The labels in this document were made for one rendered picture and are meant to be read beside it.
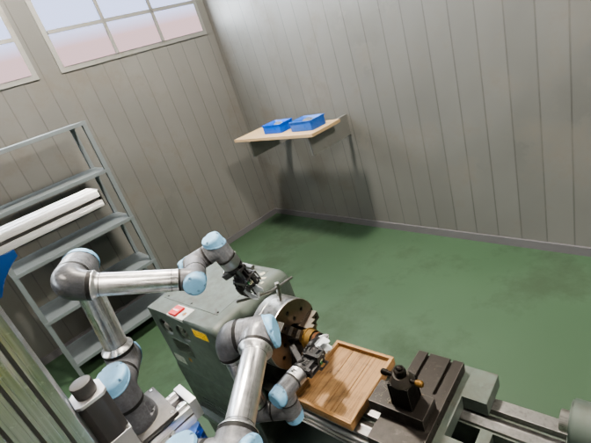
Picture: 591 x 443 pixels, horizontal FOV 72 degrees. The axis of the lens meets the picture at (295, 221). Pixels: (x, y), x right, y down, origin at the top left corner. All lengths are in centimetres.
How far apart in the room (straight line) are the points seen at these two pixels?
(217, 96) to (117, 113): 133
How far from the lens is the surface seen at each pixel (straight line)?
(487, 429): 171
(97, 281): 141
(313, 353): 167
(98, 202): 116
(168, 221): 526
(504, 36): 357
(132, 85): 515
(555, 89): 355
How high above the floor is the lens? 222
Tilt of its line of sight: 23 degrees down
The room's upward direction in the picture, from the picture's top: 18 degrees counter-clockwise
